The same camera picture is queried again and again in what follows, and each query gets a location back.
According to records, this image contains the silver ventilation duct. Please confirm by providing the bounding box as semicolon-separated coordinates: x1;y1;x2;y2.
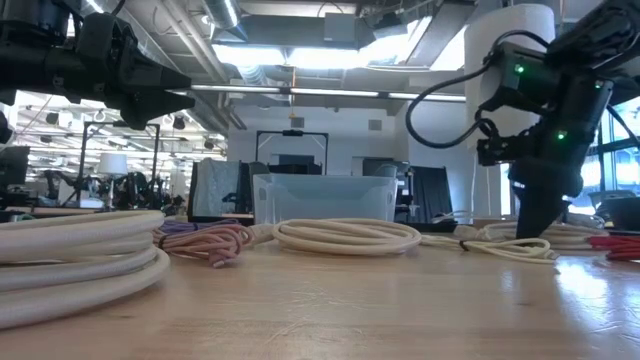
199;0;242;30

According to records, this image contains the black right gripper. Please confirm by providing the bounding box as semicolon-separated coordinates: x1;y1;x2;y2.
508;74;615;240

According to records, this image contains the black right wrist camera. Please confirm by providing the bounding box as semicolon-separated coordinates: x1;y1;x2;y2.
476;127;532;167

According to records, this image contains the clear plastic bin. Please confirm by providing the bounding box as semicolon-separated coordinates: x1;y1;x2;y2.
251;172;400;226

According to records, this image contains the thin white cable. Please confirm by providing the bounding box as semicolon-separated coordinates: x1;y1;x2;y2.
452;219;609;251

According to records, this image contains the dark red cable bundle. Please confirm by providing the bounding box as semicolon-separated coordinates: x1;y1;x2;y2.
152;223;256;270

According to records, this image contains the purple braided cable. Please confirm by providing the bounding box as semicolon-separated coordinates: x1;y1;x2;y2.
158;218;241;236

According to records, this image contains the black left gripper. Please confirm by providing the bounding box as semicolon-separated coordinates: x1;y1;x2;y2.
74;10;197;131

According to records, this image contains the dark grey tub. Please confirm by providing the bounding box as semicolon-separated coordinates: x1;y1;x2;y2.
589;189;640;232

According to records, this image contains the red braided cable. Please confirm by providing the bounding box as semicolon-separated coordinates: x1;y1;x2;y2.
587;234;640;262

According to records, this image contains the black computer monitor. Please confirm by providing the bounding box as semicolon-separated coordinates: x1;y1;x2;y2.
0;145;31;187

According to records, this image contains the thick white cable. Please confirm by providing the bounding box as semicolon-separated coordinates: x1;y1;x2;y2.
0;209;172;331

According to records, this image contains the black camera cable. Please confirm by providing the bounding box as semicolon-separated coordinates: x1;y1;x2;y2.
405;29;551;150

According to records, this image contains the white cylindrical table lamp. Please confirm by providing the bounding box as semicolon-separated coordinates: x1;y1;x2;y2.
463;3;557;219

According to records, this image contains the linear ceiling light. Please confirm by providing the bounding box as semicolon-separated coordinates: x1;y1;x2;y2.
189;83;467;102

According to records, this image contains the grey fabric panel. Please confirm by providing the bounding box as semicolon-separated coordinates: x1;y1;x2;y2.
188;158;251;221

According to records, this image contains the grey ceiling box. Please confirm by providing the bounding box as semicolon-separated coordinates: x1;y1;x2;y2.
323;12;358;43

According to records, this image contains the small white background lamp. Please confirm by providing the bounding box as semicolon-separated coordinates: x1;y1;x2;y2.
96;152;130;201

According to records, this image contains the black draped cover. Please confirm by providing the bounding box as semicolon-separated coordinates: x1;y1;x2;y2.
408;165;454;225

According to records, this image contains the small beige cable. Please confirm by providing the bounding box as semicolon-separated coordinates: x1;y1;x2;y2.
419;234;559;265

